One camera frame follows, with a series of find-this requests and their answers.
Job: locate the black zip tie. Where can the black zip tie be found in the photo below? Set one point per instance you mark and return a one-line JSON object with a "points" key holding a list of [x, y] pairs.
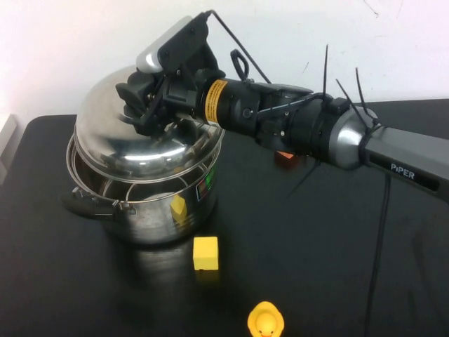
{"points": [[327, 70], [303, 179], [345, 93], [361, 91]]}

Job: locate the steel lid with black knob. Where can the steel lid with black knob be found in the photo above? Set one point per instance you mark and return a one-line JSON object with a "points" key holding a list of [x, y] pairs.
{"points": [[105, 133]]}

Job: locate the yellow foam block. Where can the yellow foam block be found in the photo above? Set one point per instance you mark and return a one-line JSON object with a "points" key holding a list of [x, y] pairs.
{"points": [[206, 252]]}

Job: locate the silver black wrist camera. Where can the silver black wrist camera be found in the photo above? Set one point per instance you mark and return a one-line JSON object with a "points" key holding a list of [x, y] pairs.
{"points": [[175, 42]]}

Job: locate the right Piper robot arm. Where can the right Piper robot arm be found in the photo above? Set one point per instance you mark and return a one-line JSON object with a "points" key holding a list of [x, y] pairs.
{"points": [[403, 151]]}

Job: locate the yellow rubber duck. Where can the yellow rubber duck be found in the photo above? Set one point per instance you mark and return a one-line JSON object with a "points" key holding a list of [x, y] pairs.
{"points": [[264, 319]]}

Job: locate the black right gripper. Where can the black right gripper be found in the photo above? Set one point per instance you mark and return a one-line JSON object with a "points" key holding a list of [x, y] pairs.
{"points": [[182, 91]]}

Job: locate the orange foam block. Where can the orange foam block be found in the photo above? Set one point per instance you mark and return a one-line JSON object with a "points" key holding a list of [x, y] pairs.
{"points": [[286, 161]]}

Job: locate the stainless steel pot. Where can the stainless steel pot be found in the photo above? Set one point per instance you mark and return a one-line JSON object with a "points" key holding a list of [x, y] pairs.
{"points": [[147, 224]]}

